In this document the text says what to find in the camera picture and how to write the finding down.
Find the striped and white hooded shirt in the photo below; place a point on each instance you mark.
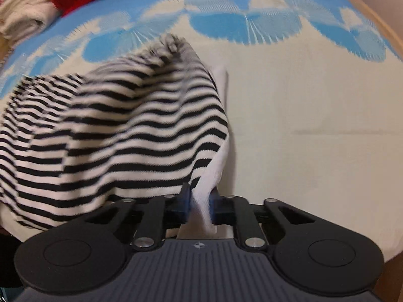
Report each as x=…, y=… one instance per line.
x=126, y=116

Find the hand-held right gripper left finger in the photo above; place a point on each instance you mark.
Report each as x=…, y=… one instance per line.
x=185, y=199

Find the blue patterned bed sheet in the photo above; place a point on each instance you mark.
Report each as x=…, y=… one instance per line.
x=299, y=85

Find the white folded quilt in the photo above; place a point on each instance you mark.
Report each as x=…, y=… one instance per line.
x=25, y=12

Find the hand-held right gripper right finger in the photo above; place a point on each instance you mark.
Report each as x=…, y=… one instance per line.
x=214, y=206

